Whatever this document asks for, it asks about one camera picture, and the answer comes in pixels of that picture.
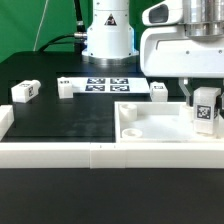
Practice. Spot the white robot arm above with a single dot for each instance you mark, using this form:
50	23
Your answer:
110	37

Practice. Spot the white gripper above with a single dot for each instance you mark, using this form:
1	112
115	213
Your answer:
168	52

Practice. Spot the white U-shaped obstacle fence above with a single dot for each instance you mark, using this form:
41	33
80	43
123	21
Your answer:
106	155

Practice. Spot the white square table top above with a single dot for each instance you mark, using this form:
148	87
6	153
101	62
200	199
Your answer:
160	122

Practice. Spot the white sheet with fiducial markers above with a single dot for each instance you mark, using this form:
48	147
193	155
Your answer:
104	85

